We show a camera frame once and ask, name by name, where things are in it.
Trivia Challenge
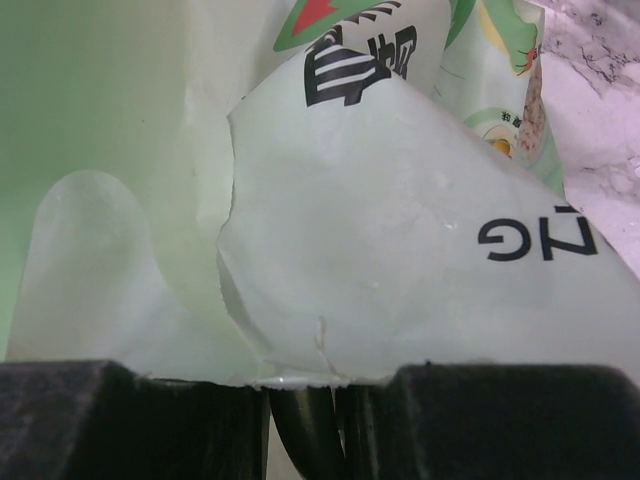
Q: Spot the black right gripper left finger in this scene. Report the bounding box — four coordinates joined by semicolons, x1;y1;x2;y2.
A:
1;361;268;479

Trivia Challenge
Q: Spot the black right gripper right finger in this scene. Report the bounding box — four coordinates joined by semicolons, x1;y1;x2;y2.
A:
344;364;639;479

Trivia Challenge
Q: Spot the silver metal scoop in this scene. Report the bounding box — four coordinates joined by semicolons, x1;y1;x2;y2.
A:
268;387;348;480

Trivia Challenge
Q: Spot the green cat litter bag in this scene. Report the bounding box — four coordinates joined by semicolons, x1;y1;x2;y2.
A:
1;1;639;387

